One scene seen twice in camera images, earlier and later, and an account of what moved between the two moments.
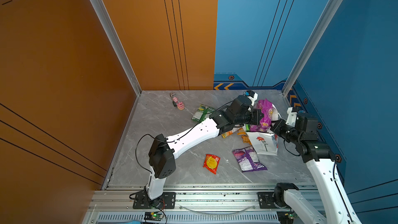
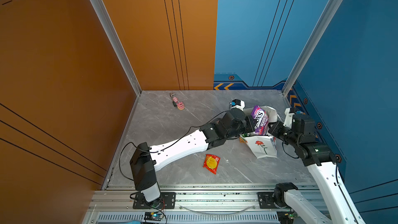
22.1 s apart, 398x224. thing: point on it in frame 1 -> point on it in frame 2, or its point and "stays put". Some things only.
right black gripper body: [286, 131] stays put
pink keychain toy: [180, 105] stays put
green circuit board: [151, 215] stays put
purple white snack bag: [248, 159] -> [261, 120]
